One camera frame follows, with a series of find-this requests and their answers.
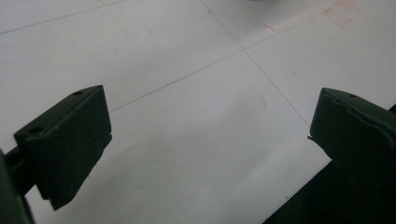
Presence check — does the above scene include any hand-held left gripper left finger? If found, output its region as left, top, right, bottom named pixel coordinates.
left=12, top=84, right=113, bottom=211

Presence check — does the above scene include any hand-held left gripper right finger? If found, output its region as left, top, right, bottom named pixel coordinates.
left=307, top=87, right=396, bottom=202

